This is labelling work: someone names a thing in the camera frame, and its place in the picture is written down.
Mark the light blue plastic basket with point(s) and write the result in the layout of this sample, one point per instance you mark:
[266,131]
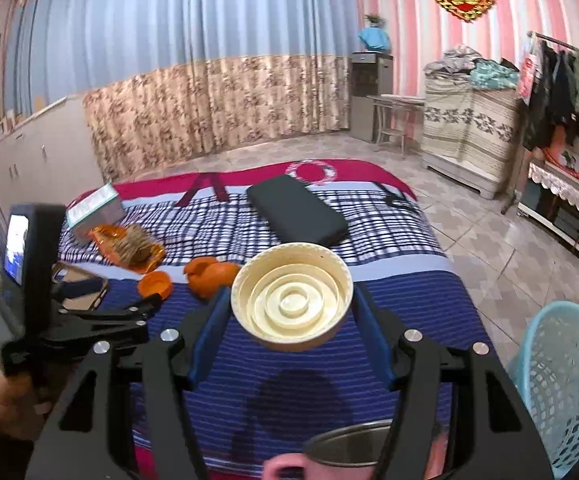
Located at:
[564,385]

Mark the person's left hand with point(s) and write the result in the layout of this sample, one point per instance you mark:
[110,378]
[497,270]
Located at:
[11,400]

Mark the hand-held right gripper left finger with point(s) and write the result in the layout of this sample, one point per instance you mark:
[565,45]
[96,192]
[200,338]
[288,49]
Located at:
[212,340]

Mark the patterned beige cover cloth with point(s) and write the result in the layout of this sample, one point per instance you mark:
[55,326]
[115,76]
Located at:
[469,120]

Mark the small metal side table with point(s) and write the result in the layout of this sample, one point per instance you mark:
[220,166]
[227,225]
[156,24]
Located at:
[399,100]

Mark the large orange peel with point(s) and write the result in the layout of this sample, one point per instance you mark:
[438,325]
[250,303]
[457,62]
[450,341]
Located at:
[214,275]

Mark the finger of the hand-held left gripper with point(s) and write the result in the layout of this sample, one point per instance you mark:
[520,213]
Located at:
[81,290]
[99,327]

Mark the cream plastic lid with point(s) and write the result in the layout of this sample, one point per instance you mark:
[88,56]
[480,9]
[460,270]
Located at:
[289,300]

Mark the phone with brown case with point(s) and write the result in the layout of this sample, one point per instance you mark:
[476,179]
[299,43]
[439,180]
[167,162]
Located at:
[76,272]

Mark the brown fibrous ball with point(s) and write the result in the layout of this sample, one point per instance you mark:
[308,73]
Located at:
[133,245]

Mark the teal cardboard box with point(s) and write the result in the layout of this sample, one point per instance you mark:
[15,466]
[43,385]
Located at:
[94,210]

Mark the grey water dispenser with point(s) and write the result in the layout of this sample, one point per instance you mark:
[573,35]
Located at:
[367,95]

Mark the grey clothes pile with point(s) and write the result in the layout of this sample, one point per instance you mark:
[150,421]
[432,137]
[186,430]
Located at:
[454,62]

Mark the blue cloth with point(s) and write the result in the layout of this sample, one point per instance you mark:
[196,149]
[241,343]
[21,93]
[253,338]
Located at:
[374,40]

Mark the black zip case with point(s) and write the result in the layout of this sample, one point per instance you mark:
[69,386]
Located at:
[299,210]

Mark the small orange peel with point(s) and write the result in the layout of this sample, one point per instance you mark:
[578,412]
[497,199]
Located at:
[155,284]

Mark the blue and floral curtain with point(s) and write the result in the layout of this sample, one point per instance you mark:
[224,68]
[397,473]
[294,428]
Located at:
[179,60]

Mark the cartoon printed box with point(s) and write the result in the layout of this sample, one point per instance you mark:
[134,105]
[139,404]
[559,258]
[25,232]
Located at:
[569,155]

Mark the small potted plant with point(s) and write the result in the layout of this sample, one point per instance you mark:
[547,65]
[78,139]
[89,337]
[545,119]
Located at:
[375,21]

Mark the pink and white hanging bag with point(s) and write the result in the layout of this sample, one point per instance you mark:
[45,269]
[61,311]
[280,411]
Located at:
[528,77]

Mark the white lace cloth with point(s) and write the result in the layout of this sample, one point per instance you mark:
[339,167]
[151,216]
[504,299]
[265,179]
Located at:
[569,190]

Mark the metal clothes rack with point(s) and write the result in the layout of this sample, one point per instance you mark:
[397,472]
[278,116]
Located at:
[569,42]

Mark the white cabinet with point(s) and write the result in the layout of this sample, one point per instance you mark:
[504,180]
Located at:
[44,160]

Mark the teal patterned cloth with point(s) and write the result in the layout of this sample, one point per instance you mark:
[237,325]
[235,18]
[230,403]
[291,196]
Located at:
[494,75]

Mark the pink cartoon mug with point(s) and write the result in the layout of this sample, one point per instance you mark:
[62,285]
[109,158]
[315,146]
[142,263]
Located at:
[289,465]

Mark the row of hanging dark clothes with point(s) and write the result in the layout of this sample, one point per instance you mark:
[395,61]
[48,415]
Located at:
[569,95]

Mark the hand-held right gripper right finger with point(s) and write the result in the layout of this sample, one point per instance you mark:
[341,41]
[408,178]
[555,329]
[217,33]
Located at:
[374,340]

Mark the orange foil wrapper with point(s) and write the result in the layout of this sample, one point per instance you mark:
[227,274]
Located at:
[101,237]

